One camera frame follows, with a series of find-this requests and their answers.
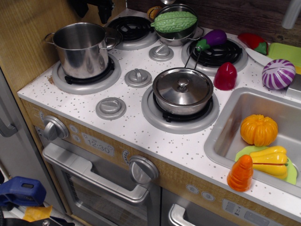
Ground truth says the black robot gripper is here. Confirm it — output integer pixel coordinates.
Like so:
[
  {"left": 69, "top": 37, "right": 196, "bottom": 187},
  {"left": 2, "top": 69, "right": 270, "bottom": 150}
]
[{"left": 86, "top": 0, "right": 115, "bottom": 24}]

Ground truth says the steel pot lid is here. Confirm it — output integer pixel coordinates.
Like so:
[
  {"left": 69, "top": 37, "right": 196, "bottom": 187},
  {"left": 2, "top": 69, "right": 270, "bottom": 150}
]
[{"left": 104, "top": 27, "right": 123, "bottom": 49}]

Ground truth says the tall steel stock pot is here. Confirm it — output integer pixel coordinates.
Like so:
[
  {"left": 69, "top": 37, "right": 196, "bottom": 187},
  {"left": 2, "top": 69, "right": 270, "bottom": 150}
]
[{"left": 44, "top": 23, "right": 109, "bottom": 79}]

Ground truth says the steel bowl pot at back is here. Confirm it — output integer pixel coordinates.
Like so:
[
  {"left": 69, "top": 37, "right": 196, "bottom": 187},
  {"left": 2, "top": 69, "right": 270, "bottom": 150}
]
[{"left": 154, "top": 4, "right": 204, "bottom": 46}]

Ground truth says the small steel pan lid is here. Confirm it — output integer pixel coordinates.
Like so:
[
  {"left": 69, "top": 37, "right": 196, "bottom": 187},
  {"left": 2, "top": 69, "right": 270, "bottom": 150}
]
[{"left": 153, "top": 68, "right": 213, "bottom": 106}]

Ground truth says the steel saucepan with lid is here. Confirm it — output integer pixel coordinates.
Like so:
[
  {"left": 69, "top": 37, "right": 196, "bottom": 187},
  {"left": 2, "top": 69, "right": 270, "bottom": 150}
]
[{"left": 152, "top": 48, "right": 214, "bottom": 116}]

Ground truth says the back left burner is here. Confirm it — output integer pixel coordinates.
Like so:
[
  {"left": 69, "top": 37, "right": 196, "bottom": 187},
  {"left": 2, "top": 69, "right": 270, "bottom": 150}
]
[{"left": 105, "top": 16, "right": 158, "bottom": 50}]

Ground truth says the burner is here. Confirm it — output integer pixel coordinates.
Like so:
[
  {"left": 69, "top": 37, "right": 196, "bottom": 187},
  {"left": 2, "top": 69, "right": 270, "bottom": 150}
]
[
  {"left": 141, "top": 87, "right": 219, "bottom": 134},
  {"left": 105, "top": 16, "right": 158, "bottom": 50},
  {"left": 181, "top": 39, "right": 248, "bottom": 77},
  {"left": 52, "top": 54, "right": 121, "bottom": 95}
]

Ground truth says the yellow toy fruit at back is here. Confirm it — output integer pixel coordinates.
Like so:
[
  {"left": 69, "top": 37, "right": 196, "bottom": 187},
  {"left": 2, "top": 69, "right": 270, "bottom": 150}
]
[{"left": 147, "top": 6, "right": 162, "bottom": 19}]

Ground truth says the green toy bitter gourd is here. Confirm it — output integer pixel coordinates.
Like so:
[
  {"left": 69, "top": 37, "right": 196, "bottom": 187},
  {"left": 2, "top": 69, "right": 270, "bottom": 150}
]
[{"left": 150, "top": 11, "right": 198, "bottom": 33}]

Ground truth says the grey stove knob back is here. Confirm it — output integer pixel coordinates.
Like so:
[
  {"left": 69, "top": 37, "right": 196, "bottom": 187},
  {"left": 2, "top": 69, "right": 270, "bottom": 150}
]
[{"left": 149, "top": 44, "right": 174, "bottom": 62}]

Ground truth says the grey stove knob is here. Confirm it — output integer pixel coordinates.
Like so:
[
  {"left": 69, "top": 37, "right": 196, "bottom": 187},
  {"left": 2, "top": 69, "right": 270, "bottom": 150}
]
[
  {"left": 95, "top": 97, "right": 126, "bottom": 120},
  {"left": 149, "top": 44, "right": 174, "bottom": 62},
  {"left": 125, "top": 68, "right": 152, "bottom": 88}
]

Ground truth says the grey stove knob middle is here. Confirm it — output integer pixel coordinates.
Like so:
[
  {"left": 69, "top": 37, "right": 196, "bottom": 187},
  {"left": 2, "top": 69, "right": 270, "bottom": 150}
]
[{"left": 125, "top": 68, "right": 152, "bottom": 88}]

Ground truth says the front left burner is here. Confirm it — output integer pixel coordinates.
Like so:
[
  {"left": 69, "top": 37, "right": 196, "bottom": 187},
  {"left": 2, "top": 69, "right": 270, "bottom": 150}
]
[{"left": 52, "top": 54, "right": 121, "bottom": 95}]

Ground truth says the grey stove knob front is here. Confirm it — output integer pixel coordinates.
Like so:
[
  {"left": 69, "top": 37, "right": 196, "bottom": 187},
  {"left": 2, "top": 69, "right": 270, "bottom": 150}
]
[{"left": 95, "top": 97, "right": 126, "bottom": 120}]

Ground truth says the purple toy eggplant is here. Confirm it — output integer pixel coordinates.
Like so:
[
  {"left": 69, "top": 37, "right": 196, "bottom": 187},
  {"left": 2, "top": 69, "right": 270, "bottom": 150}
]
[{"left": 195, "top": 29, "right": 227, "bottom": 52}]

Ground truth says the front right burner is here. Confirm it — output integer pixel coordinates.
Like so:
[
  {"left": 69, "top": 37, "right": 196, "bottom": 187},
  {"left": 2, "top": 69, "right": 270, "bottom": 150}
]
[{"left": 141, "top": 87, "right": 219, "bottom": 134}]

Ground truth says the left oven dial knob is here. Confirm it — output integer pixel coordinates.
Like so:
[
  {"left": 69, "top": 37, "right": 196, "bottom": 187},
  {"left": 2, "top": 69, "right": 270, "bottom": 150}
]
[{"left": 43, "top": 115, "right": 69, "bottom": 141}]

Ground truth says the oven dial knob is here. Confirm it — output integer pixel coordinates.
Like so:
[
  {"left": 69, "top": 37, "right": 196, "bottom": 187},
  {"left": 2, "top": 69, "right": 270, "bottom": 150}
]
[
  {"left": 43, "top": 115, "right": 69, "bottom": 141},
  {"left": 129, "top": 155, "right": 159, "bottom": 185}
]

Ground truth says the back right burner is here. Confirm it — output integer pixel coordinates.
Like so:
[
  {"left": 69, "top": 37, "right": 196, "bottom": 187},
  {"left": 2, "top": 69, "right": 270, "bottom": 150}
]
[{"left": 181, "top": 39, "right": 248, "bottom": 77}]

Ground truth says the red toy pepper half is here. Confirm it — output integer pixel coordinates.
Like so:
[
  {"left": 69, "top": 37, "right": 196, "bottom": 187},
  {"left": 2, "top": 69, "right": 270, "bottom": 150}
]
[{"left": 214, "top": 62, "right": 238, "bottom": 91}]

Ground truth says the oven clock display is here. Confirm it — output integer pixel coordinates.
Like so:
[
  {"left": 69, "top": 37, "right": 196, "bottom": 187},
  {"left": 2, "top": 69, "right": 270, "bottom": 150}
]
[{"left": 81, "top": 132, "right": 115, "bottom": 157}]

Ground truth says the red toy chili pepper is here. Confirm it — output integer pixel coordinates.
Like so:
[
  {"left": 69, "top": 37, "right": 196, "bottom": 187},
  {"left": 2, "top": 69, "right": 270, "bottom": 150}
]
[{"left": 238, "top": 32, "right": 269, "bottom": 55}]

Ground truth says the white toy knife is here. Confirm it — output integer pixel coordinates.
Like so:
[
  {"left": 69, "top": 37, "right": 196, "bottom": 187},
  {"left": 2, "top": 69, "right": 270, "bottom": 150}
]
[{"left": 245, "top": 48, "right": 273, "bottom": 67}]

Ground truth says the right oven dial knob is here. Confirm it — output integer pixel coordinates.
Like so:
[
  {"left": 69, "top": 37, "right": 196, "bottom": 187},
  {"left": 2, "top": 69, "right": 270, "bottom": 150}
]
[{"left": 129, "top": 155, "right": 159, "bottom": 185}]

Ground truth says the green toy cutting board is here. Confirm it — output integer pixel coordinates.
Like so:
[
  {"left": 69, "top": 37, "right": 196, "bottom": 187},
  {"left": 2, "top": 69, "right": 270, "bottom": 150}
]
[{"left": 268, "top": 42, "right": 301, "bottom": 67}]

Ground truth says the grey toy sink basin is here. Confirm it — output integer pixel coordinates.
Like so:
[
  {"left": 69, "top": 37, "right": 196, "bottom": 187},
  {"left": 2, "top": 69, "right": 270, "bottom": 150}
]
[{"left": 203, "top": 87, "right": 301, "bottom": 198}]

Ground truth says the purple white toy onion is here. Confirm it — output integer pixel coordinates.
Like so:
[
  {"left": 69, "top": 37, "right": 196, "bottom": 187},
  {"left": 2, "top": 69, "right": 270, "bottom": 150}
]
[{"left": 262, "top": 59, "right": 296, "bottom": 89}]

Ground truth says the grey faucet pipe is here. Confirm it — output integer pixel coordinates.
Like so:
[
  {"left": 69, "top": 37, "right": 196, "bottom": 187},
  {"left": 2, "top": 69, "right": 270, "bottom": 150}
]
[{"left": 281, "top": 0, "right": 301, "bottom": 29}]

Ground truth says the orange toy pumpkin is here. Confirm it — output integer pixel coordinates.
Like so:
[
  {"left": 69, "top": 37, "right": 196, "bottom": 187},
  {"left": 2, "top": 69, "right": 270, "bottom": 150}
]
[{"left": 240, "top": 114, "right": 278, "bottom": 146}]

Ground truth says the blue clamp tool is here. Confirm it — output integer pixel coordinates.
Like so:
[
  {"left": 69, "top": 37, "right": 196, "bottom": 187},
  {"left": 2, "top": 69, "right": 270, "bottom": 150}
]
[{"left": 0, "top": 177, "right": 47, "bottom": 207}]

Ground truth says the orange toy carrot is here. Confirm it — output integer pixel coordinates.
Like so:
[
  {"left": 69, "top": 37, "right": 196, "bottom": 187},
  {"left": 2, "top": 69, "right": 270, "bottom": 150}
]
[{"left": 227, "top": 154, "right": 253, "bottom": 192}]

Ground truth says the yellow paper scrap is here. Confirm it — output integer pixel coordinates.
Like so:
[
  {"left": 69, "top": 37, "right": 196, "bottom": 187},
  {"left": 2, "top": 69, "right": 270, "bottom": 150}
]
[{"left": 23, "top": 205, "right": 53, "bottom": 222}]

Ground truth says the yellow toy banana bunch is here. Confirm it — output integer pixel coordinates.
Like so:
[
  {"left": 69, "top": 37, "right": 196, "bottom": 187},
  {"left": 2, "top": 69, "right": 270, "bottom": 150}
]
[{"left": 249, "top": 146, "right": 288, "bottom": 179}]

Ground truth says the light green toy plate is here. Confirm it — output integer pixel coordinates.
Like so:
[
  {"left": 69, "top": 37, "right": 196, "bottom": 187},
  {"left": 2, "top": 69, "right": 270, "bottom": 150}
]
[{"left": 235, "top": 146, "right": 297, "bottom": 185}]

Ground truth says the grey fridge door handle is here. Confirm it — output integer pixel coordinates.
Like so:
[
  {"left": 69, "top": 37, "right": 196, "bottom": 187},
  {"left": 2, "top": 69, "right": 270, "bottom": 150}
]
[{"left": 0, "top": 103, "right": 18, "bottom": 138}]

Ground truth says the grey oven door handle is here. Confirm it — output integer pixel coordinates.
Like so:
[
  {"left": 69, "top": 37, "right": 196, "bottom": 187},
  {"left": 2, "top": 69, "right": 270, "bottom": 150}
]
[{"left": 43, "top": 143, "right": 149, "bottom": 205}]

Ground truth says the grey dishwasher door handle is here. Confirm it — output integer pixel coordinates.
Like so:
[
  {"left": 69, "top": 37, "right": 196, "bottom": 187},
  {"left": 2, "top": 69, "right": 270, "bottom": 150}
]
[{"left": 168, "top": 204, "right": 195, "bottom": 226}]

